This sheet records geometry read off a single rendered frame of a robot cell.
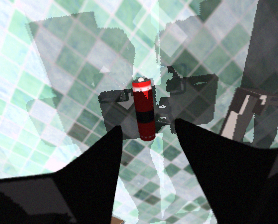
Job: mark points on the red cylindrical battery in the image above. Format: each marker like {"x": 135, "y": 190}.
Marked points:
{"x": 143, "y": 100}

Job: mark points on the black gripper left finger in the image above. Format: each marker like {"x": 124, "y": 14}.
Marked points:
{"x": 83, "y": 191}

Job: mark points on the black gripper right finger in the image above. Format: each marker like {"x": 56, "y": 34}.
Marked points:
{"x": 237, "y": 179}

